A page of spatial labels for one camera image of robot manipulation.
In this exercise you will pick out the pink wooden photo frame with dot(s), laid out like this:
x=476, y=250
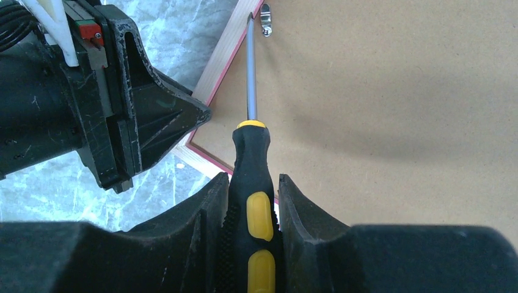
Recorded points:
x=395, y=111

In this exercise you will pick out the yellow black screwdriver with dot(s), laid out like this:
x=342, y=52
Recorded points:
x=250, y=245

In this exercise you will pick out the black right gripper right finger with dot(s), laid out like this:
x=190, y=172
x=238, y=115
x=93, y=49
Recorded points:
x=323, y=254

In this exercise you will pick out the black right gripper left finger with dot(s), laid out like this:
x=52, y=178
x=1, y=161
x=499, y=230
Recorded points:
x=175, y=251

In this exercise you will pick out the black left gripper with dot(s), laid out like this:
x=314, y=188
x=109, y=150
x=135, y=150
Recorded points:
x=115, y=109

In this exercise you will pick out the silver frame hanger clip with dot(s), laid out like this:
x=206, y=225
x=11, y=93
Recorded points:
x=266, y=19

